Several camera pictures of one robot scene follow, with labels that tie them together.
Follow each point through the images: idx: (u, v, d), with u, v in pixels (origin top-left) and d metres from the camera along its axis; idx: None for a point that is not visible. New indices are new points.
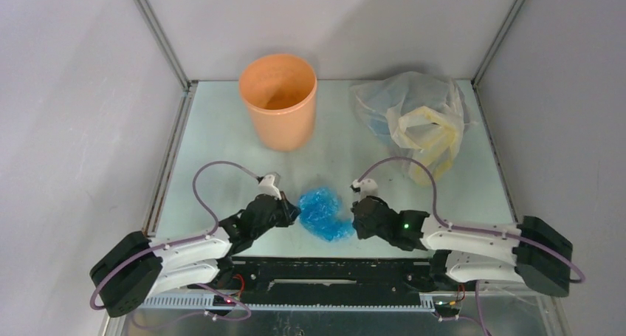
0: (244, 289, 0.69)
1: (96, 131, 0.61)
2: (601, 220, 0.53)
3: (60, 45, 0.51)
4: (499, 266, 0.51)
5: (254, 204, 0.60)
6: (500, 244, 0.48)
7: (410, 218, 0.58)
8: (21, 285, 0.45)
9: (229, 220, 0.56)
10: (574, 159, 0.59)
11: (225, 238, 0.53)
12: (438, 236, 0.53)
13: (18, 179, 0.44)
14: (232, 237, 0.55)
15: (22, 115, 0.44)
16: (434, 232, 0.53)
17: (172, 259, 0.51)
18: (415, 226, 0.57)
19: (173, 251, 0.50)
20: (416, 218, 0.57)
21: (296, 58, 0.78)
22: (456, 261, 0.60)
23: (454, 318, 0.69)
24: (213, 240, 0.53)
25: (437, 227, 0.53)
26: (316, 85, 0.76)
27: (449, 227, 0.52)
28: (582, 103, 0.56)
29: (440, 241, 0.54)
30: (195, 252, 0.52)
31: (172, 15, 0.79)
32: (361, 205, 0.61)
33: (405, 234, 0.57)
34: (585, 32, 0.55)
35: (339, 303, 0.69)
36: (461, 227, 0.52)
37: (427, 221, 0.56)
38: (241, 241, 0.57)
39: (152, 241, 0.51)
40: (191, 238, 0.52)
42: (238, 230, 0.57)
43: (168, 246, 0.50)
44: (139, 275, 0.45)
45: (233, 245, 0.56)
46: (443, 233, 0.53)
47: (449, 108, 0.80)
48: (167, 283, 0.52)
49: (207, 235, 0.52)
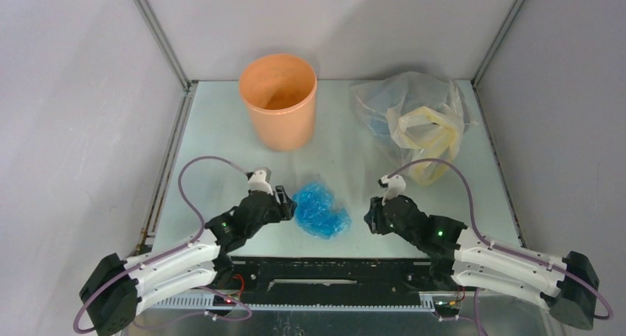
0: (244, 289, 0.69)
1: (96, 131, 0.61)
2: (601, 220, 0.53)
3: (61, 45, 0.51)
4: (523, 287, 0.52)
5: (246, 201, 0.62)
6: (543, 274, 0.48)
7: (446, 226, 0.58)
8: (22, 285, 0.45)
9: (218, 219, 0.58)
10: (574, 159, 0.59)
11: (210, 242, 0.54)
12: (476, 253, 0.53)
13: (19, 179, 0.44)
14: (221, 237, 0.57)
15: (23, 114, 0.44)
16: (473, 247, 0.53)
17: (152, 276, 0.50)
18: (451, 237, 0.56)
19: (152, 268, 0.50)
20: (453, 229, 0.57)
21: (296, 58, 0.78)
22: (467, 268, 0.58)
23: (454, 319, 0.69)
24: (197, 247, 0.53)
25: (475, 243, 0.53)
26: (316, 85, 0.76)
27: (490, 246, 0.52)
28: (582, 104, 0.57)
29: (474, 257, 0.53)
30: (179, 263, 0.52)
31: (172, 14, 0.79)
32: (392, 206, 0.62)
33: (438, 241, 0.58)
34: (584, 33, 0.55)
35: (339, 303, 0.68)
36: (505, 249, 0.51)
37: (464, 232, 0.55)
38: (234, 239, 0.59)
39: (128, 261, 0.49)
40: (169, 252, 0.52)
42: (229, 228, 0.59)
43: (144, 265, 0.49)
44: (115, 300, 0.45)
45: (224, 244, 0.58)
46: (483, 249, 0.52)
47: (449, 108, 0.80)
48: (159, 295, 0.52)
49: (190, 243, 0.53)
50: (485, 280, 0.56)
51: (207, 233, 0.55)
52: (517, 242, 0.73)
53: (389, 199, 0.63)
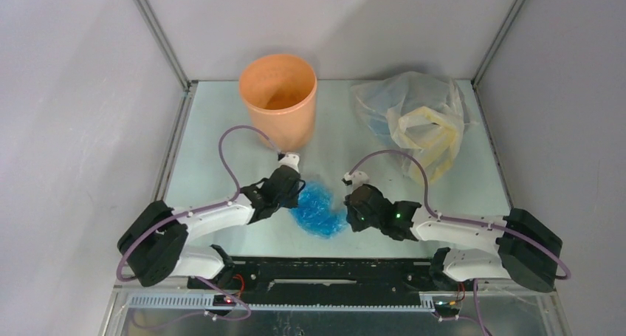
0: (244, 289, 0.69)
1: (96, 131, 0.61)
2: (601, 221, 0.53)
3: (60, 46, 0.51)
4: (489, 262, 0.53)
5: (278, 173, 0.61)
6: (485, 235, 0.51)
7: (403, 208, 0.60)
8: (21, 284, 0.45)
9: (250, 186, 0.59)
10: (574, 159, 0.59)
11: (247, 204, 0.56)
12: (427, 225, 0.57)
13: (18, 179, 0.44)
14: (254, 203, 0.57)
15: (22, 114, 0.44)
16: (424, 222, 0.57)
17: (196, 226, 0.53)
18: (409, 218, 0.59)
19: (198, 218, 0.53)
20: (408, 210, 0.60)
21: (296, 58, 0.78)
22: (453, 258, 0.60)
23: (454, 318, 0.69)
24: (236, 206, 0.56)
25: (426, 217, 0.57)
26: (317, 85, 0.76)
27: (438, 217, 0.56)
28: (582, 104, 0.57)
29: (428, 231, 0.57)
30: (215, 220, 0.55)
31: (172, 14, 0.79)
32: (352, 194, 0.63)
33: (399, 224, 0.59)
34: (584, 32, 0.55)
35: (339, 303, 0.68)
36: (450, 217, 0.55)
37: (418, 211, 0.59)
38: (264, 206, 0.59)
39: (176, 209, 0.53)
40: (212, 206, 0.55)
42: (260, 195, 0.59)
43: (191, 213, 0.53)
44: (164, 242, 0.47)
45: (256, 210, 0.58)
46: (432, 222, 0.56)
47: (449, 108, 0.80)
48: (182, 266, 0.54)
49: (229, 201, 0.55)
50: (465, 265, 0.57)
51: (241, 198, 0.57)
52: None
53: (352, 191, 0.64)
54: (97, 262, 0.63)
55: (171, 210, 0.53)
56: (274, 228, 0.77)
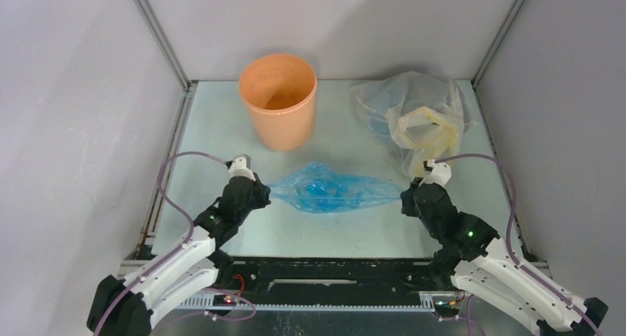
0: (244, 289, 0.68)
1: (96, 131, 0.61)
2: (599, 219, 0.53)
3: (60, 46, 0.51)
4: (520, 309, 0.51)
5: (228, 190, 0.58)
6: (561, 309, 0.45)
7: (477, 227, 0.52)
8: (21, 284, 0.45)
9: (205, 214, 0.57)
10: (573, 159, 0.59)
11: (204, 237, 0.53)
12: (500, 266, 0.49)
13: (18, 178, 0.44)
14: (210, 230, 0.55)
15: (22, 115, 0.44)
16: (499, 261, 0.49)
17: (156, 286, 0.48)
18: (480, 241, 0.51)
19: (153, 278, 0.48)
20: (483, 235, 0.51)
21: (296, 58, 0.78)
22: (469, 272, 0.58)
23: (453, 318, 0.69)
24: (193, 245, 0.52)
25: (503, 256, 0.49)
26: (316, 85, 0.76)
27: (517, 264, 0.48)
28: (582, 104, 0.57)
29: (495, 269, 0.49)
30: (176, 268, 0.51)
31: (171, 13, 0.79)
32: (421, 192, 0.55)
33: (464, 240, 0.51)
34: (584, 32, 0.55)
35: (339, 303, 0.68)
36: (532, 272, 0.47)
37: (495, 241, 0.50)
38: (226, 228, 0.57)
39: (126, 278, 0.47)
40: (164, 259, 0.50)
42: (218, 220, 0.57)
43: (144, 277, 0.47)
44: (126, 318, 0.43)
45: (219, 235, 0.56)
46: (508, 265, 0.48)
47: (449, 108, 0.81)
48: (169, 304, 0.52)
49: (184, 244, 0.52)
50: (485, 290, 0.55)
51: (196, 231, 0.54)
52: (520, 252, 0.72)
53: (422, 184, 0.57)
54: (97, 263, 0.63)
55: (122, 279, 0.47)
56: (274, 227, 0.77)
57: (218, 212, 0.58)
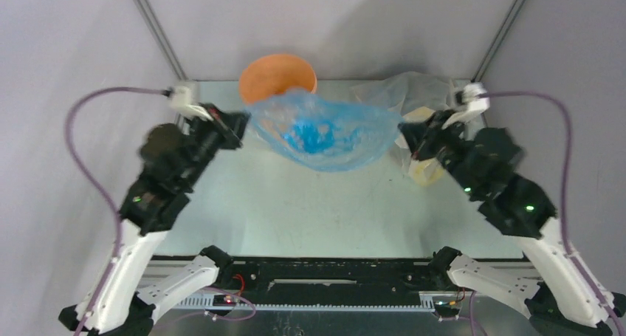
0: (244, 289, 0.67)
1: (96, 131, 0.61)
2: (599, 220, 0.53)
3: (61, 46, 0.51)
4: (510, 291, 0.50)
5: (146, 156, 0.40)
6: (594, 306, 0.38)
7: (531, 199, 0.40)
8: (22, 284, 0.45)
9: (131, 193, 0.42)
10: (573, 159, 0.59)
11: (136, 238, 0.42)
12: (548, 252, 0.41)
13: (19, 178, 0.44)
14: (142, 220, 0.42)
15: (23, 116, 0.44)
16: (551, 245, 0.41)
17: (111, 313, 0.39)
18: (534, 218, 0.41)
19: (100, 308, 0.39)
20: (539, 211, 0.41)
21: (296, 60, 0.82)
22: (464, 266, 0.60)
23: (454, 319, 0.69)
24: (128, 252, 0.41)
25: (555, 242, 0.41)
26: (314, 85, 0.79)
27: (569, 253, 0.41)
28: (582, 103, 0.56)
29: (535, 248, 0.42)
30: (125, 281, 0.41)
31: (171, 13, 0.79)
32: (486, 139, 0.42)
33: (517, 212, 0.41)
34: (585, 32, 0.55)
35: (339, 303, 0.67)
36: (580, 266, 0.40)
37: (551, 222, 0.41)
38: (166, 204, 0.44)
39: (78, 310, 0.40)
40: (104, 283, 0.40)
42: (148, 196, 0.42)
43: (89, 312, 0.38)
44: None
45: (155, 219, 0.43)
46: (558, 252, 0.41)
47: (449, 108, 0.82)
48: (172, 299, 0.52)
49: (115, 258, 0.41)
50: (480, 281, 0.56)
51: (125, 227, 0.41)
52: (520, 252, 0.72)
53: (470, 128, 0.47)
54: (97, 263, 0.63)
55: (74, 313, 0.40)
56: (274, 227, 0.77)
57: (152, 186, 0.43)
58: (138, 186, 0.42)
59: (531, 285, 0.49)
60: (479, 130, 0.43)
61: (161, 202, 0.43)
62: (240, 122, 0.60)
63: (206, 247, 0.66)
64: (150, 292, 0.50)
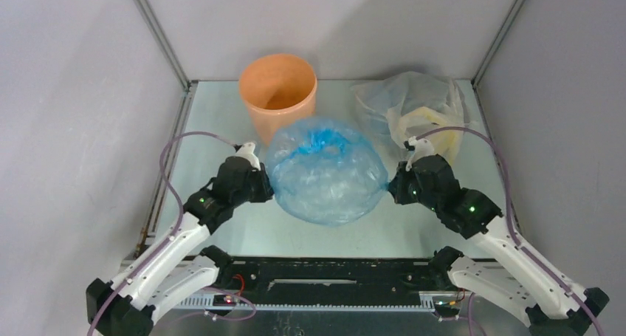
0: (245, 288, 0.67)
1: (96, 131, 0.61)
2: (597, 221, 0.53)
3: (60, 46, 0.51)
4: (511, 297, 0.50)
5: (223, 170, 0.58)
6: (557, 294, 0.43)
7: (478, 203, 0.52)
8: (21, 283, 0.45)
9: (196, 199, 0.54)
10: (572, 160, 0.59)
11: (193, 227, 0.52)
12: (499, 245, 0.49)
13: (18, 179, 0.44)
14: (201, 214, 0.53)
15: (22, 116, 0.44)
16: (500, 240, 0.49)
17: (144, 288, 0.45)
18: (481, 217, 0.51)
19: (141, 278, 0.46)
20: (486, 213, 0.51)
21: (297, 58, 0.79)
22: (466, 268, 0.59)
23: (454, 318, 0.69)
24: (181, 235, 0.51)
25: (503, 235, 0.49)
26: (316, 85, 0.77)
27: (519, 245, 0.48)
28: (582, 104, 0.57)
29: (494, 249, 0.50)
30: (166, 262, 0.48)
31: (171, 13, 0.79)
32: (427, 163, 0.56)
33: (464, 214, 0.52)
34: (584, 32, 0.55)
35: (339, 303, 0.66)
36: (533, 255, 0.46)
37: (497, 220, 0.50)
38: (220, 208, 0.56)
39: (114, 280, 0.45)
40: (151, 258, 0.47)
42: (212, 199, 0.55)
43: (130, 279, 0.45)
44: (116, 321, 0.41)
45: (212, 218, 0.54)
46: (508, 245, 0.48)
47: (449, 108, 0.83)
48: (171, 300, 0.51)
49: (171, 235, 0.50)
50: (480, 285, 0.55)
51: (187, 218, 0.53)
52: None
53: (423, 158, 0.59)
54: (97, 263, 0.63)
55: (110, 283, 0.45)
56: (274, 228, 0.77)
57: (212, 194, 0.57)
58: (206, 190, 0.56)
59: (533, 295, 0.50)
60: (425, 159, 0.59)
61: (216, 207, 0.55)
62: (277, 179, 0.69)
63: (207, 247, 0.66)
64: (150, 293, 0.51)
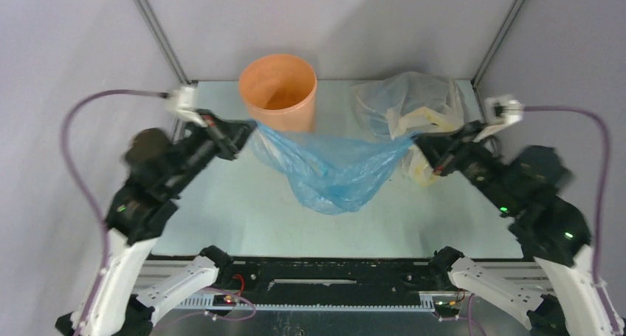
0: (244, 289, 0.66)
1: (95, 131, 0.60)
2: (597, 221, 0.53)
3: (60, 46, 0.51)
4: (512, 300, 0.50)
5: (131, 157, 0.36)
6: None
7: (577, 226, 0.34)
8: (19, 283, 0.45)
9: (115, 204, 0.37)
10: (572, 160, 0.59)
11: (118, 250, 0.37)
12: (575, 280, 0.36)
13: (18, 179, 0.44)
14: (128, 231, 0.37)
15: (22, 116, 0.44)
16: (578, 275, 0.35)
17: (107, 324, 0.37)
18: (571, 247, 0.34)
19: (94, 318, 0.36)
20: (576, 240, 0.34)
21: (297, 58, 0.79)
22: (466, 269, 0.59)
23: (454, 319, 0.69)
24: (115, 263, 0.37)
25: (586, 270, 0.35)
26: (316, 85, 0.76)
27: (596, 283, 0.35)
28: (581, 104, 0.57)
29: (556, 272, 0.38)
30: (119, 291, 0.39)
31: (171, 13, 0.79)
32: (542, 159, 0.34)
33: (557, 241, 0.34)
34: (583, 32, 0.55)
35: (339, 303, 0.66)
36: (604, 295, 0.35)
37: (586, 250, 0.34)
38: (150, 213, 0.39)
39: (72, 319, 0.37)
40: (91, 294, 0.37)
42: (130, 204, 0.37)
43: (82, 323, 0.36)
44: None
45: (145, 227, 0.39)
46: (585, 282, 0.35)
47: (449, 108, 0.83)
48: (171, 301, 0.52)
49: (103, 269, 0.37)
50: (481, 287, 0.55)
51: (112, 238, 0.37)
52: (520, 253, 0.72)
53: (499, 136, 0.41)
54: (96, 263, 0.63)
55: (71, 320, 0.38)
56: (273, 228, 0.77)
57: (137, 193, 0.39)
58: (121, 195, 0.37)
59: (534, 297, 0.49)
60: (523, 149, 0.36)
61: (148, 209, 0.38)
62: (243, 132, 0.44)
63: (206, 247, 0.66)
64: (150, 294, 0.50)
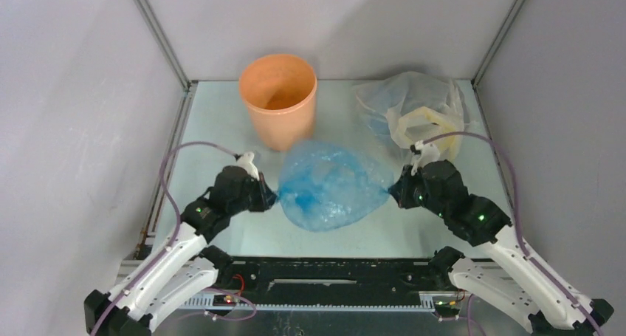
0: (244, 288, 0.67)
1: (96, 131, 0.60)
2: (596, 221, 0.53)
3: (60, 46, 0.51)
4: (513, 303, 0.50)
5: (220, 179, 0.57)
6: (563, 304, 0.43)
7: (487, 211, 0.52)
8: (21, 284, 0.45)
9: (194, 206, 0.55)
10: (572, 160, 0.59)
11: (190, 236, 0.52)
12: (508, 255, 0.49)
13: (18, 179, 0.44)
14: (199, 225, 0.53)
15: (23, 117, 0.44)
16: (509, 250, 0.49)
17: (141, 298, 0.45)
18: (492, 227, 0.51)
19: (138, 289, 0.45)
20: (495, 221, 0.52)
21: (297, 58, 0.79)
22: (467, 271, 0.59)
23: (454, 318, 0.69)
24: (179, 246, 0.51)
25: (513, 246, 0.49)
26: (316, 85, 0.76)
27: (528, 256, 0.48)
28: (582, 104, 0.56)
29: (504, 260, 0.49)
30: (162, 274, 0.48)
31: (171, 13, 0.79)
32: (435, 168, 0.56)
33: (472, 222, 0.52)
34: (584, 32, 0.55)
35: (339, 303, 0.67)
36: (541, 266, 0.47)
37: (506, 229, 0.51)
38: (217, 218, 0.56)
39: (112, 292, 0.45)
40: (150, 266, 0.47)
42: (208, 209, 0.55)
43: (128, 290, 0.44)
44: (120, 318, 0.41)
45: (208, 228, 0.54)
46: (517, 255, 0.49)
47: (449, 108, 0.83)
48: (168, 307, 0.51)
49: (167, 247, 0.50)
50: (481, 287, 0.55)
51: (183, 228, 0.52)
52: None
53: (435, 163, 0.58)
54: (97, 263, 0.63)
55: (108, 292, 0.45)
56: (272, 228, 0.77)
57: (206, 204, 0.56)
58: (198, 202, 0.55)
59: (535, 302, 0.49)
60: (428, 165, 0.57)
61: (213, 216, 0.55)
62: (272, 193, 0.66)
63: (207, 247, 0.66)
64: None
